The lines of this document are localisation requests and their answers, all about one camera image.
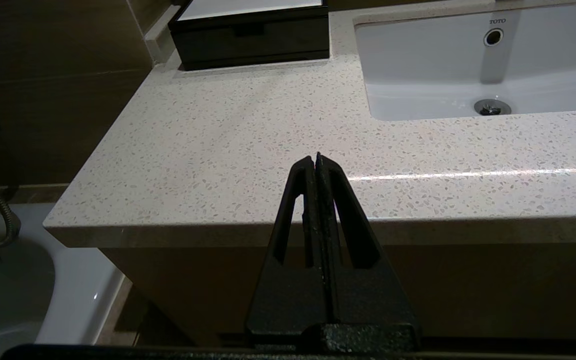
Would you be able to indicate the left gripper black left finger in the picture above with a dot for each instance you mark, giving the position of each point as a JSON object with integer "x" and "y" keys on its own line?
{"x": 288, "y": 300}

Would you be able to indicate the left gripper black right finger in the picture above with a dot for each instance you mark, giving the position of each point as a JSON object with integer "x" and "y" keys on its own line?
{"x": 368, "y": 300}

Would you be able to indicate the black amenity box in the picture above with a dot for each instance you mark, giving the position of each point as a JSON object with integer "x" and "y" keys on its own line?
{"x": 188, "y": 35}

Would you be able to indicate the white ceramic bathroom fixture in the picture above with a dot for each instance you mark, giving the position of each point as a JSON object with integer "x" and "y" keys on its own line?
{"x": 78, "y": 290}

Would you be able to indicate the chrome sink drain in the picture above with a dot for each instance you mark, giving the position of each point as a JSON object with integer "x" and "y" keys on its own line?
{"x": 492, "y": 107}

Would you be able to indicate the white sink basin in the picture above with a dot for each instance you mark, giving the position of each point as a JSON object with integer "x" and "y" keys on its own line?
{"x": 443, "y": 60}

